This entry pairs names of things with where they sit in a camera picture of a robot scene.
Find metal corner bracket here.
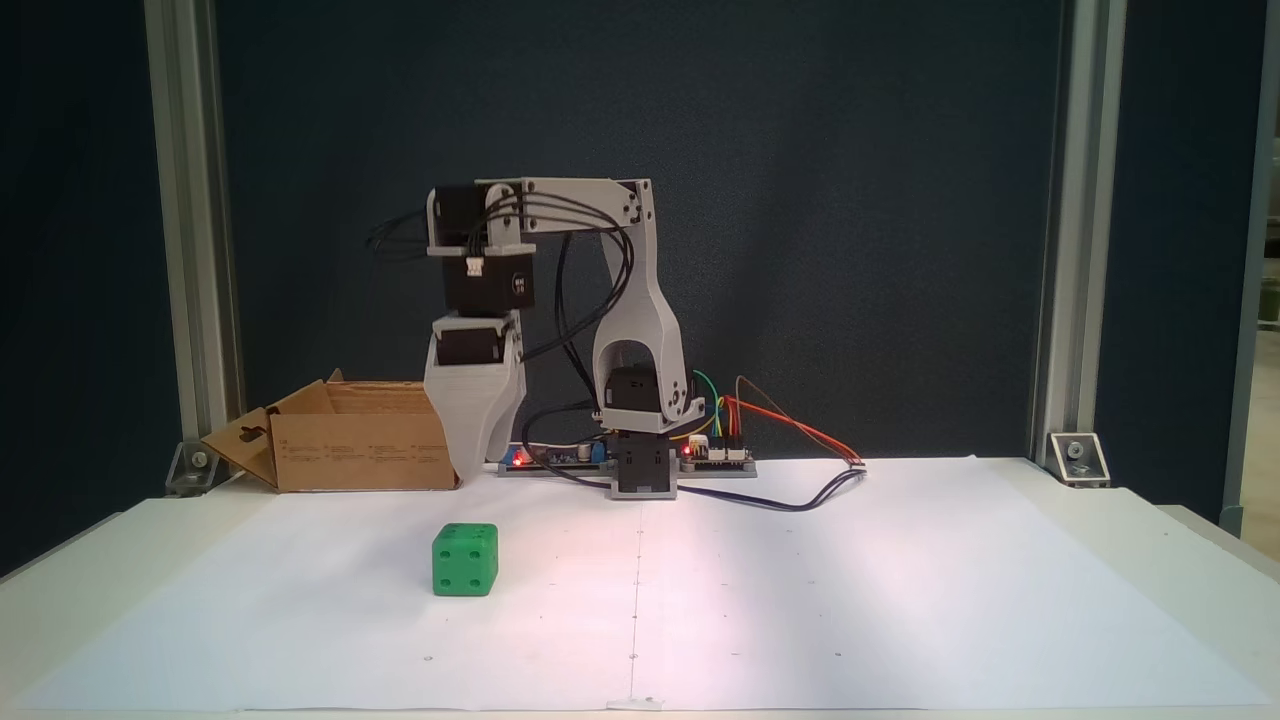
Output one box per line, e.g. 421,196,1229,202
1047,432,1111,488
165,440,223,498

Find green wire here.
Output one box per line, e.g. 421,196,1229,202
690,370,723,446

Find thin grey frame post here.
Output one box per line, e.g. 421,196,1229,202
1220,0,1280,536

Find black power cable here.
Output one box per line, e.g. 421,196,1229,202
518,398,606,461

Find grey base plate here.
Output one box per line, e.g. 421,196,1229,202
497,460,759,501

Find circuit board with blue parts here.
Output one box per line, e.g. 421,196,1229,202
498,438,613,473

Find green dice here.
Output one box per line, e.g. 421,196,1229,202
432,523,499,598

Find orange wire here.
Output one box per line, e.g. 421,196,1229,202
722,395,867,469

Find circuit board with white connectors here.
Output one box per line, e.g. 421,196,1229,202
678,435,756,469

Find yellow wire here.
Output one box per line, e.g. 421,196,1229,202
670,398,725,443

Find aluminium frame post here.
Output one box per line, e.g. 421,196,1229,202
143,0,246,471
1030,0,1129,471

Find dark cable with white plug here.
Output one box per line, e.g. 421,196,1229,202
540,462,867,513

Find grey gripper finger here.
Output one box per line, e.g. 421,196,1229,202
490,312,529,479
424,360,516,489

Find brown cardboard box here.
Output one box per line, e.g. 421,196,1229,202
200,368,466,493

